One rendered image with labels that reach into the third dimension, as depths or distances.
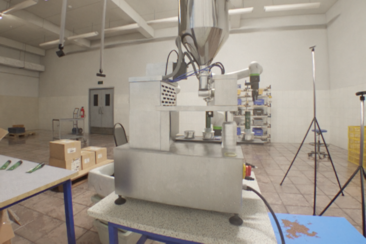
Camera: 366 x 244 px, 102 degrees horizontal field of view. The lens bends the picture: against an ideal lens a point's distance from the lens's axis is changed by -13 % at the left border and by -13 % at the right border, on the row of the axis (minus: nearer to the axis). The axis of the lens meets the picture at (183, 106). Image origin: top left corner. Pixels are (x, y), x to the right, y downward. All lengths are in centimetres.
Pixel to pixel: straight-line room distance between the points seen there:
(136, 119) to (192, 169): 34
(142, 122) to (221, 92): 39
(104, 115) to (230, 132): 792
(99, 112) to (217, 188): 812
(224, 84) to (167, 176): 44
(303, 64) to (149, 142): 660
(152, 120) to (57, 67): 1044
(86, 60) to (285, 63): 861
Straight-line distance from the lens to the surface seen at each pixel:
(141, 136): 82
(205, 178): 73
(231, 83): 65
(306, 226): 118
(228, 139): 82
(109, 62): 854
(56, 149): 331
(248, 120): 98
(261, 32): 706
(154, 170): 79
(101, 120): 865
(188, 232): 75
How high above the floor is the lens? 121
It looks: level
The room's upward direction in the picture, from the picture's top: straight up
